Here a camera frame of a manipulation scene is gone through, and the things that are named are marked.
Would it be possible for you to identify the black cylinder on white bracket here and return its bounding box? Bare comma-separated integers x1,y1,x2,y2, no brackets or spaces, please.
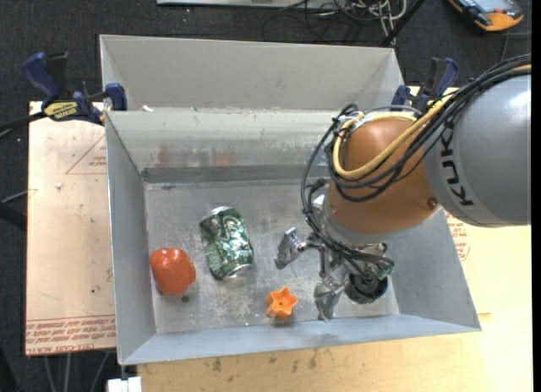
342,270,390,305

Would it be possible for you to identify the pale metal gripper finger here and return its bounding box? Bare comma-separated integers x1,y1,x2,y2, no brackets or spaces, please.
274,226,307,270
313,280,348,324

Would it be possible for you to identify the brown cardboard board, red print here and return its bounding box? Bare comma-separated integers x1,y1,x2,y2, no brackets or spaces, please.
25,85,532,357

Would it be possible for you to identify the orange star-shaped toy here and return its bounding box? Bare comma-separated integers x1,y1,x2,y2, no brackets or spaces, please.
264,286,299,322

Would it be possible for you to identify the crushed green drink can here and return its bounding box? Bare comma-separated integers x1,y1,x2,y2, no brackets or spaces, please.
198,206,255,281

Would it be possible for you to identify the grey metal bin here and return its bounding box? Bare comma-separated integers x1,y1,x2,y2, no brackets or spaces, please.
99,34,482,366

